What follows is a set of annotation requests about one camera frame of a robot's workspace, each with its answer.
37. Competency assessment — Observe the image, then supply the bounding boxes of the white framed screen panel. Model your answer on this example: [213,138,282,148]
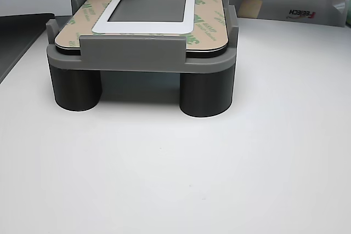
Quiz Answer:
[54,0,230,59]

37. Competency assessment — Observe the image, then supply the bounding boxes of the tan film scrap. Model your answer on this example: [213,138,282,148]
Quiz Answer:
[237,0,263,19]

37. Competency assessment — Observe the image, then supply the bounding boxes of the dark grey tray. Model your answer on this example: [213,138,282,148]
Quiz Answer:
[0,13,57,84]

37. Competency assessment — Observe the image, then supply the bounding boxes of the white cardboard box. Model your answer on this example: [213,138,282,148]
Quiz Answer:
[229,0,350,28]

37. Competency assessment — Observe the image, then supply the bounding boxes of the grey fixture with dark legs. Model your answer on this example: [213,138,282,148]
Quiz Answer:
[46,0,240,118]

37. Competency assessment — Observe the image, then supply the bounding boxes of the tan printed protective film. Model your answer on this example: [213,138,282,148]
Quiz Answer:
[54,0,230,53]

